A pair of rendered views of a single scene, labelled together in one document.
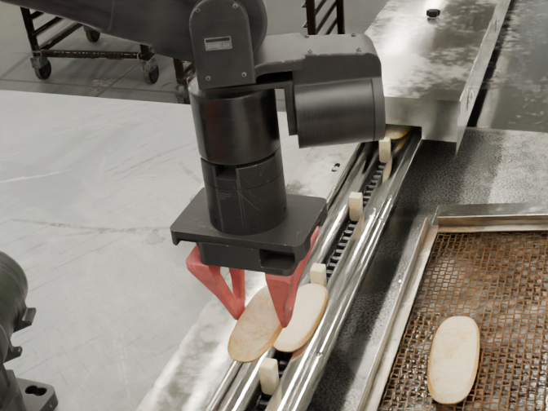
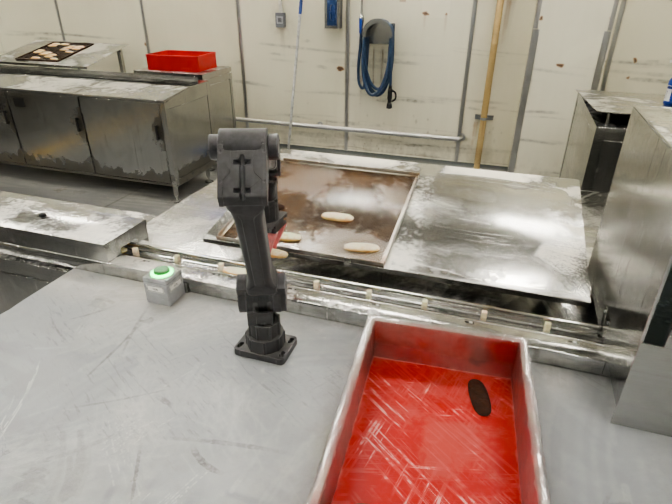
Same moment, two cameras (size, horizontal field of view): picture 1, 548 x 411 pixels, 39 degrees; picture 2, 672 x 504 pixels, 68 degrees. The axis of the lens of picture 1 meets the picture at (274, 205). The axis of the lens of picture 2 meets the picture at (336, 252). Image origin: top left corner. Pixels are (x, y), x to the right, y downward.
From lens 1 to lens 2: 126 cm
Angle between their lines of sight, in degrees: 79
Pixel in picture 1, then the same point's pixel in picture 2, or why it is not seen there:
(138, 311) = (204, 319)
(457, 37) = (78, 214)
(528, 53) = not seen: hidden behind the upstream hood
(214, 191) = (274, 208)
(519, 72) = not seen: hidden behind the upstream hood
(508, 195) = (176, 241)
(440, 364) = (289, 236)
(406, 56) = (86, 225)
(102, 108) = not seen: outside the picture
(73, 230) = (120, 348)
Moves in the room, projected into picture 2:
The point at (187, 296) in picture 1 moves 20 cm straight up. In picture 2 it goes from (200, 307) to (190, 237)
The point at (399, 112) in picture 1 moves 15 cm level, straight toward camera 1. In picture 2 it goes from (129, 236) to (179, 238)
